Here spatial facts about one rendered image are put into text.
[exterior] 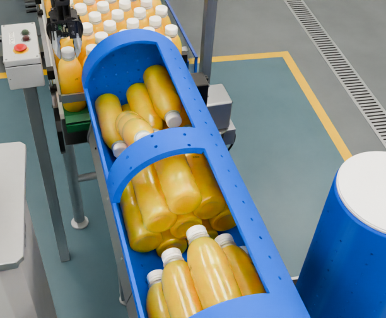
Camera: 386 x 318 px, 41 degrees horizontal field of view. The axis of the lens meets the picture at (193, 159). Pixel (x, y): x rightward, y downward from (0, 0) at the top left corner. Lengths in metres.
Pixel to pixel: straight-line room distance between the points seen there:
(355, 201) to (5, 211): 0.78
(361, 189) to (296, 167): 1.53
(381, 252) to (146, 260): 0.54
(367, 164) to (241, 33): 2.58
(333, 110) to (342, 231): 2.01
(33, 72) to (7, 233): 0.66
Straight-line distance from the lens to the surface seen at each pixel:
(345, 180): 1.31
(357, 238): 1.28
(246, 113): 3.09
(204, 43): 1.94
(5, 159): 1.16
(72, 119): 1.63
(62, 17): 1.43
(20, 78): 1.58
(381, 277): 1.37
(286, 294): 0.87
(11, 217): 1.05
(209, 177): 1.09
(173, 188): 1.01
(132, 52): 1.41
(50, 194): 2.03
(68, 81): 1.57
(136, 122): 1.16
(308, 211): 2.62
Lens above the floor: 1.93
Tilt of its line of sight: 44 degrees down
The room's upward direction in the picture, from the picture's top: 4 degrees clockwise
